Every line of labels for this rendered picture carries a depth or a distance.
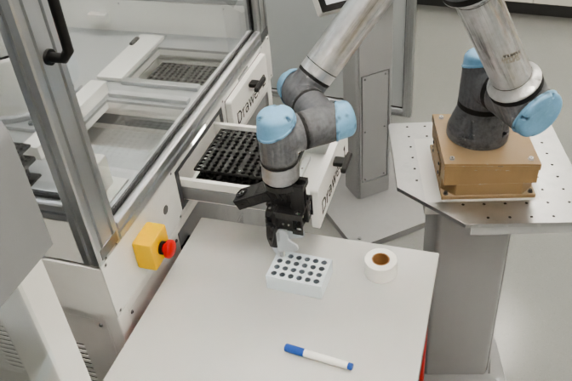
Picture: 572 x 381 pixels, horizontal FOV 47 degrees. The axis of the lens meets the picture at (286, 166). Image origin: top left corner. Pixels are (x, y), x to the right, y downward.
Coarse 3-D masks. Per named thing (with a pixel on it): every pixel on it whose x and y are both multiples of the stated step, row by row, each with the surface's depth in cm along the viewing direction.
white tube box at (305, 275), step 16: (288, 256) 144; (304, 256) 143; (272, 272) 141; (288, 272) 140; (304, 272) 141; (320, 272) 139; (272, 288) 141; (288, 288) 140; (304, 288) 138; (320, 288) 136
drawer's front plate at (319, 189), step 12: (336, 144) 154; (324, 156) 150; (324, 168) 147; (336, 168) 157; (324, 180) 146; (336, 180) 158; (312, 192) 141; (324, 192) 147; (312, 204) 143; (324, 204) 149; (312, 216) 145
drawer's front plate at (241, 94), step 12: (264, 60) 195; (252, 72) 186; (264, 72) 196; (240, 84) 180; (240, 96) 179; (252, 96) 188; (228, 108) 174; (240, 108) 180; (252, 108) 190; (228, 120) 177; (240, 120) 181
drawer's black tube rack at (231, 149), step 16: (224, 128) 168; (224, 144) 163; (240, 144) 162; (256, 144) 162; (208, 160) 158; (224, 160) 158; (240, 160) 157; (256, 160) 157; (208, 176) 157; (224, 176) 158; (240, 176) 152; (256, 176) 156
